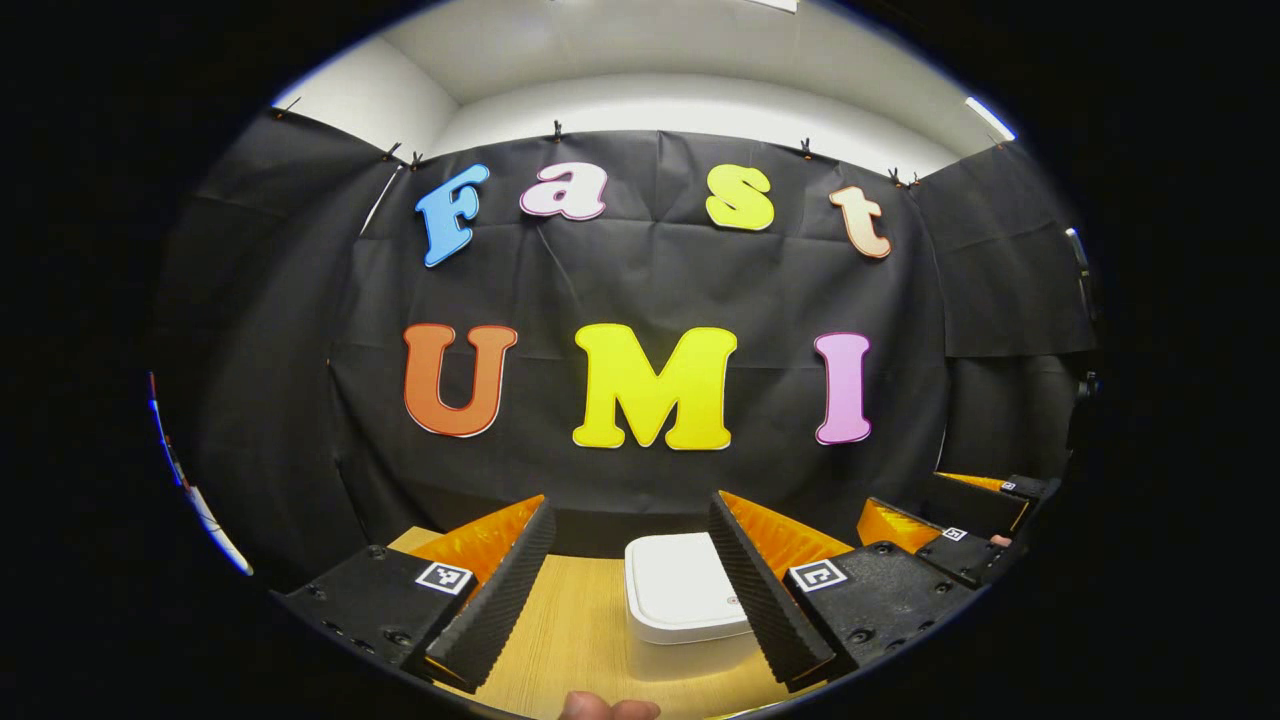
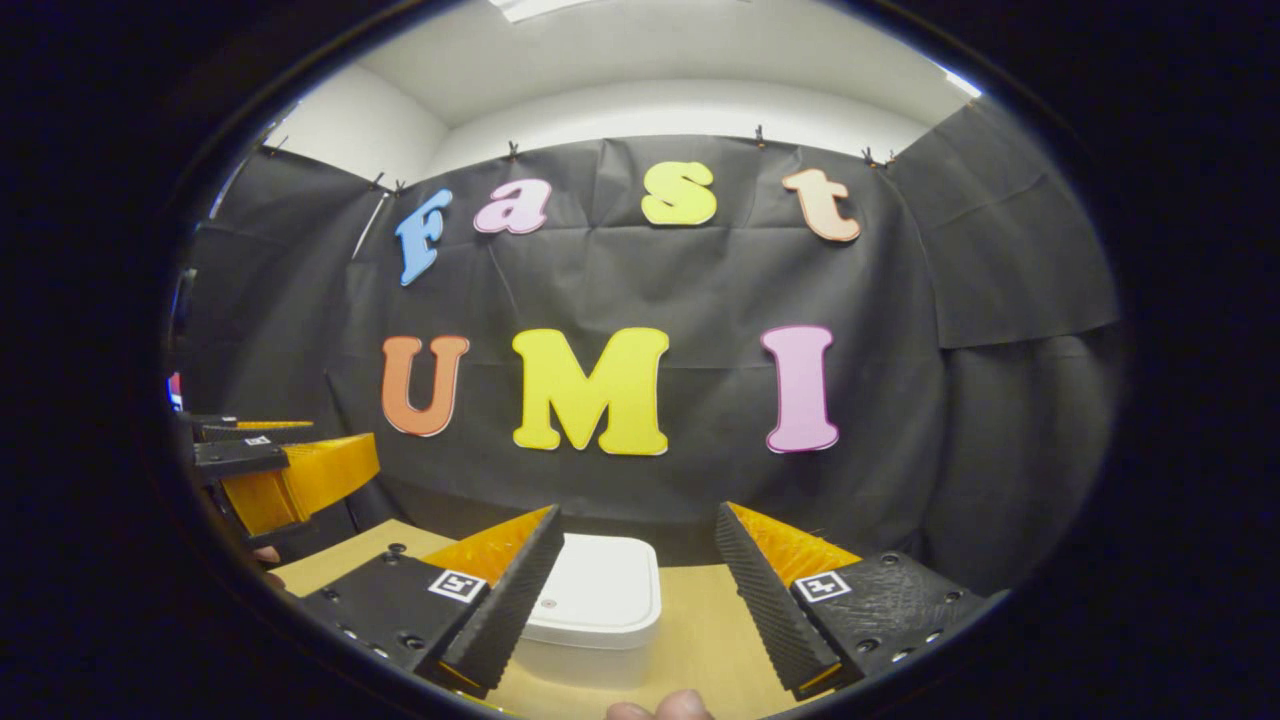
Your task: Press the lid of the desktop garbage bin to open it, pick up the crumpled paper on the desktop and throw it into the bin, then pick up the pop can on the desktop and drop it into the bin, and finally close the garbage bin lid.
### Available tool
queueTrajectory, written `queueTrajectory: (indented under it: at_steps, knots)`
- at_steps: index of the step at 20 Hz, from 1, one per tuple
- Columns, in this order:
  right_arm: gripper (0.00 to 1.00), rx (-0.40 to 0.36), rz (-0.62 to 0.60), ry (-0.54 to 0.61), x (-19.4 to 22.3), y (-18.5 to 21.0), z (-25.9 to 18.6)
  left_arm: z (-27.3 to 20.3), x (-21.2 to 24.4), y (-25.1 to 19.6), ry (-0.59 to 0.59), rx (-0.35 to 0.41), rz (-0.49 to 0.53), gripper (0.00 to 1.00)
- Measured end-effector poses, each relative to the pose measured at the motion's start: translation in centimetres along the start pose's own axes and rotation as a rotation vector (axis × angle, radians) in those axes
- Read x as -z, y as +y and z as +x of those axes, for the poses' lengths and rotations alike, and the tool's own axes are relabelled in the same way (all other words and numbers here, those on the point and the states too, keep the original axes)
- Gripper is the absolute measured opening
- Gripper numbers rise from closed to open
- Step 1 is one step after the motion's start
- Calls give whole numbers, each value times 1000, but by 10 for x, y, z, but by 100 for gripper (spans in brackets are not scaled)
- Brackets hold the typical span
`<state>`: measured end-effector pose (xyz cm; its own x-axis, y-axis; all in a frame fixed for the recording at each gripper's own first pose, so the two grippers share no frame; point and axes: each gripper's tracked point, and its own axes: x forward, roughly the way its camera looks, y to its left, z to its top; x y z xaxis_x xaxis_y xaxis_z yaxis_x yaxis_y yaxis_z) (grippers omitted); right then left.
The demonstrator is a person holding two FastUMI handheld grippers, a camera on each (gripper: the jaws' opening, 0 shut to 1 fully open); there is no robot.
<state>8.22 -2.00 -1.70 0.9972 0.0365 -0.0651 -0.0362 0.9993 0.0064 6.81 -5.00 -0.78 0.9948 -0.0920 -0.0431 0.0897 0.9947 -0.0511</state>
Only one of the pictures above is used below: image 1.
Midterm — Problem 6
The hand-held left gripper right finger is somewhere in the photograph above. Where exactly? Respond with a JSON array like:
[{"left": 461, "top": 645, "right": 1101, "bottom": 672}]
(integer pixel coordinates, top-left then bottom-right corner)
[{"left": 708, "top": 490, "right": 976, "bottom": 696}]

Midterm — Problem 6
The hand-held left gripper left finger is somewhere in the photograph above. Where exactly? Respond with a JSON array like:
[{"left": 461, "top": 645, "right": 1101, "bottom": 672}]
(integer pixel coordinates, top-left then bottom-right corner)
[{"left": 280, "top": 495, "right": 558, "bottom": 696}]

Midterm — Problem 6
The white desktop garbage bin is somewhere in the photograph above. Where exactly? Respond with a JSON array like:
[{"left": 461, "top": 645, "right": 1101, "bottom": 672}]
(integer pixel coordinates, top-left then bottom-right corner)
[{"left": 623, "top": 532, "right": 761, "bottom": 681}]

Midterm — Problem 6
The wooden desktop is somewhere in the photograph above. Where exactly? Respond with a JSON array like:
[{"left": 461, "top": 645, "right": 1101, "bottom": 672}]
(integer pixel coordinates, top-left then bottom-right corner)
[{"left": 388, "top": 527, "right": 801, "bottom": 720}]

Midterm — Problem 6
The black backdrop cloth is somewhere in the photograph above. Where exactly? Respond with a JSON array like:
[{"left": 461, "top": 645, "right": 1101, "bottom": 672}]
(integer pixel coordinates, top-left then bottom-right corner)
[{"left": 150, "top": 108, "right": 1101, "bottom": 591}]

